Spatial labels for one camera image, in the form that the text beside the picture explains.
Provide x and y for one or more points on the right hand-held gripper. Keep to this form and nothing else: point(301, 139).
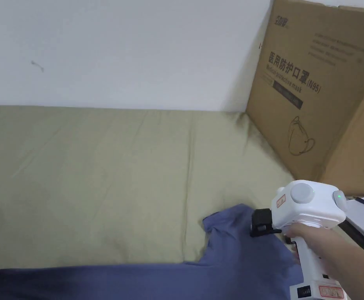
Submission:
point(307, 206)

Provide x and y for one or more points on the blue shirt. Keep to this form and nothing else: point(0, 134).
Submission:
point(175, 281)

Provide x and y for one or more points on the person's right forearm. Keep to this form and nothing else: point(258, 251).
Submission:
point(347, 268)

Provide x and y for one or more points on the person's right hand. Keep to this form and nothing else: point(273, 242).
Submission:
point(308, 235)

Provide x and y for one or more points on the brown cardboard carton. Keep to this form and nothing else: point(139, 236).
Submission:
point(297, 78)

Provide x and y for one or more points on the bed with pale green sheet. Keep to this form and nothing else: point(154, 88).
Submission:
point(91, 175)

